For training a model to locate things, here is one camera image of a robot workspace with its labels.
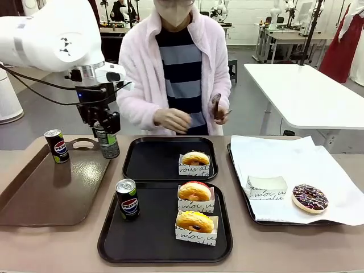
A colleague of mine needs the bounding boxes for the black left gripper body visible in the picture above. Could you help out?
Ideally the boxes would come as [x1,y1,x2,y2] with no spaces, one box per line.
[75,85,117,127]

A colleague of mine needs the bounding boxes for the green grey drink can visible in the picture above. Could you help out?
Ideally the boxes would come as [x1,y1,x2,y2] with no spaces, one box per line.
[93,121,121,159]

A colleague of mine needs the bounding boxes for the black Pepsi can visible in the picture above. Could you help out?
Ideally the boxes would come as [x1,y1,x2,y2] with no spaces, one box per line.
[44,129,71,164]
[115,179,140,222]

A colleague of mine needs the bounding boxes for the brown serving tongs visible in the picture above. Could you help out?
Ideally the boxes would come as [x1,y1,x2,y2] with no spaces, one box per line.
[212,93,233,120]

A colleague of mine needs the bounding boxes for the red iced donut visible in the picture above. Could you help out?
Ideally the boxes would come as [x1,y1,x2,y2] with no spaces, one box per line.
[177,181,212,201]

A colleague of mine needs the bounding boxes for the red-topped donut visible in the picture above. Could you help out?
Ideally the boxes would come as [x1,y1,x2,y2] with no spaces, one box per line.
[177,183,216,214]

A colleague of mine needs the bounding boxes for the yellow iced sprinkled donut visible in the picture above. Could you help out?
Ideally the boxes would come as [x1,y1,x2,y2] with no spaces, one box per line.
[176,210,214,233]

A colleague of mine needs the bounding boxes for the yellow glazed donut front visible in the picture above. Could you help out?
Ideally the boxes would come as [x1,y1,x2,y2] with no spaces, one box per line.
[175,210,219,247]

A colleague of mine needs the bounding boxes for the person's right forearm pink sleeve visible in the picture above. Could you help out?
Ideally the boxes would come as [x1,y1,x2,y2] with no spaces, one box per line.
[116,93,164,133]

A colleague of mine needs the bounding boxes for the person's left forearm pink sleeve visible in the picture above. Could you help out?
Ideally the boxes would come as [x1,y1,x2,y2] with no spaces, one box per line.
[210,85,233,114]

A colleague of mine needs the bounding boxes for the person's right hand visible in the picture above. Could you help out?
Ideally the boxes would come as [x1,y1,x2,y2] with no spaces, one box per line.
[153,107,192,135]

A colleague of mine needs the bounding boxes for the person's left hand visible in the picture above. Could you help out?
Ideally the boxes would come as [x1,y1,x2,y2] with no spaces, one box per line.
[213,104,230,126]

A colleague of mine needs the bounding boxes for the black plastic serving tray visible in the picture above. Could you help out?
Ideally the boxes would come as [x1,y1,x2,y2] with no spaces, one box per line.
[122,136,219,182]
[97,181,234,264]

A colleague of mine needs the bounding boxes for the dark background workbench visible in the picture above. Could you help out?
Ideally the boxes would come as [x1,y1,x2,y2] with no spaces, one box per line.
[99,24,129,65]

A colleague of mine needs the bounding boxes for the person in pink robe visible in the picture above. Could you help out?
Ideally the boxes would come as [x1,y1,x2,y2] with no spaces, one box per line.
[116,0,233,137]

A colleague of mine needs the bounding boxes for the beige face mask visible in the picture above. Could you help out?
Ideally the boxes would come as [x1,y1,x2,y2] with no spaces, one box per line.
[155,0,195,28]

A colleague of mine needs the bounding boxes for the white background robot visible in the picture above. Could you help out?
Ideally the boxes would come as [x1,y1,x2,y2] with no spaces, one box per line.
[210,0,231,22]
[270,0,285,29]

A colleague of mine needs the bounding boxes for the black tray under white paper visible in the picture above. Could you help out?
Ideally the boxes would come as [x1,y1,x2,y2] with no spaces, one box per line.
[226,142,345,227]

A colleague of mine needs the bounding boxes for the white script-print paper box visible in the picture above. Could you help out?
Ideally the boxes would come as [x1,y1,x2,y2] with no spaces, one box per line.
[246,175,288,201]

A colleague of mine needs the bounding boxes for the white paper sheet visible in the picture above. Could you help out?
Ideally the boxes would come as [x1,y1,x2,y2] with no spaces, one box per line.
[230,135,364,227]

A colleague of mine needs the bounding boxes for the white background workbench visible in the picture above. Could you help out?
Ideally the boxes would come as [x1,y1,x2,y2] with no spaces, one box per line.
[254,22,336,64]

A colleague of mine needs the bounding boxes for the white rectangular table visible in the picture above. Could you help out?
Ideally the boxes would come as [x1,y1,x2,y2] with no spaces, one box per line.
[243,63,364,137]

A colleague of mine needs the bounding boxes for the chocolate donut with sprinkles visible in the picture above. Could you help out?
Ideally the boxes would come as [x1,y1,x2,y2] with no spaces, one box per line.
[292,184,329,215]

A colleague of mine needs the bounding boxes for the black stand pole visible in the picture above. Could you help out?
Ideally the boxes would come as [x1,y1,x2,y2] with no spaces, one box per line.
[298,0,325,67]

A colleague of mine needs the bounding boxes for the red dress on mannequin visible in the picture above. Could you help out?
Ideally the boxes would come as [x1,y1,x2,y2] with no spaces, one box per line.
[318,2,359,84]

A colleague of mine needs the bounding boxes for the white garment on mannequin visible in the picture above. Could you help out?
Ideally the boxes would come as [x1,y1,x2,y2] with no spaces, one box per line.
[348,16,364,86]

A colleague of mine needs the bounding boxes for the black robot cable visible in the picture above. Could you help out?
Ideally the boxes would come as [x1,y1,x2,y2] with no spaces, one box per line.
[0,63,86,92]
[15,75,79,105]

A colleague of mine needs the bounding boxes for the brown serving tray with handles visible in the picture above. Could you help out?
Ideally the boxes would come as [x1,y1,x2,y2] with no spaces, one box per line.
[0,138,111,227]

